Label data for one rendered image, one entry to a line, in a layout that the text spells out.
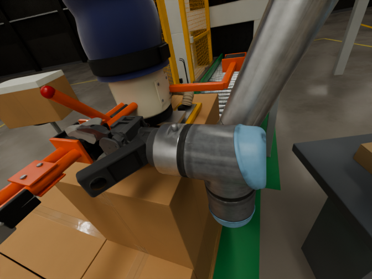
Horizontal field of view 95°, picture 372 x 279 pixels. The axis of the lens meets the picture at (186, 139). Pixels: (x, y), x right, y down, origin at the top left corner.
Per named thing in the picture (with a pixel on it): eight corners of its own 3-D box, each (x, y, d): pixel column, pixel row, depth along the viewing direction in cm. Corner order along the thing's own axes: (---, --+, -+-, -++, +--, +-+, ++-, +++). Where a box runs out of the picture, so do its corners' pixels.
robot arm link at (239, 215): (248, 183, 42) (249, 146, 34) (258, 233, 33) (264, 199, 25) (209, 185, 44) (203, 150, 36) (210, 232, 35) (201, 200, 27)
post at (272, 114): (263, 151, 176) (276, 43, 118) (270, 153, 174) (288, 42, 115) (262, 156, 171) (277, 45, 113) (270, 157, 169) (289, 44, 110)
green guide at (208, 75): (217, 58, 297) (216, 53, 292) (223, 58, 293) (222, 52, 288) (186, 98, 181) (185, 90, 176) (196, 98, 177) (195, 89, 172)
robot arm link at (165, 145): (183, 188, 28) (170, 142, 23) (158, 183, 30) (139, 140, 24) (198, 152, 35) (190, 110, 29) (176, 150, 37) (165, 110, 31)
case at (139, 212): (163, 150, 118) (146, 95, 95) (222, 155, 104) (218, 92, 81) (107, 239, 74) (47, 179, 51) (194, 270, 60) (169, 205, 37)
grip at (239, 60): (225, 66, 75) (225, 54, 72) (246, 65, 72) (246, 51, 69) (222, 72, 69) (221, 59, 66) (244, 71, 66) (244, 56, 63)
